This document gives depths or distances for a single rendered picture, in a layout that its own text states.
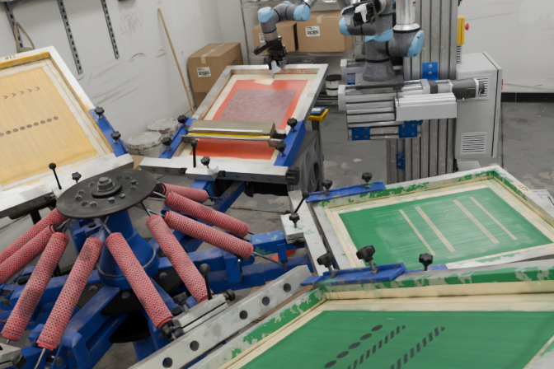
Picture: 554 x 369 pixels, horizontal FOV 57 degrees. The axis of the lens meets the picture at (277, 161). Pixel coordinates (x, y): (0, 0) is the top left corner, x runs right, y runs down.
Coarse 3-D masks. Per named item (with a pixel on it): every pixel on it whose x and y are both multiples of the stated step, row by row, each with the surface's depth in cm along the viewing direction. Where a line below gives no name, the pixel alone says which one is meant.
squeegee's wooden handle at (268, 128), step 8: (200, 120) 234; (208, 120) 232; (216, 120) 231; (224, 120) 229; (192, 128) 232; (224, 128) 226; (232, 128) 224; (240, 128) 223; (248, 128) 222; (256, 128) 220; (264, 128) 219; (272, 128) 219
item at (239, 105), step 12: (240, 84) 270; (252, 84) 268; (264, 84) 265; (228, 96) 264; (240, 96) 261; (252, 96) 259; (228, 108) 256; (240, 108) 253; (252, 108) 251; (240, 120) 245; (204, 144) 237; (216, 144) 235; (228, 144) 233; (216, 156) 228; (228, 156) 226
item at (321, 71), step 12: (228, 72) 276; (240, 72) 277; (252, 72) 274; (264, 72) 272; (276, 72) 269; (288, 72) 267; (300, 72) 264; (312, 72) 262; (324, 72) 254; (216, 84) 269; (312, 84) 249; (216, 96) 265; (312, 96) 241; (204, 108) 254; (300, 120) 229; (180, 144) 236
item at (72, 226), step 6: (42, 204) 231; (48, 204) 233; (54, 204) 235; (24, 210) 228; (30, 210) 228; (36, 210) 230; (12, 216) 225; (18, 216) 226; (72, 222) 218; (72, 228) 214
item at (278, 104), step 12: (276, 84) 263; (288, 84) 260; (300, 84) 258; (264, 96) 256; (276, 96) 254; (288, 96) 252; (264, 108) 249; (276, 108) 246; (288, 108) 244; (252, 120) 243; (264, 120) 241; (276, 120) 239; (240, 144) 231; (252, 144) 229; (264, 144) 228; (240, 156) 225; (252, 156) 223; (264, 156) 221
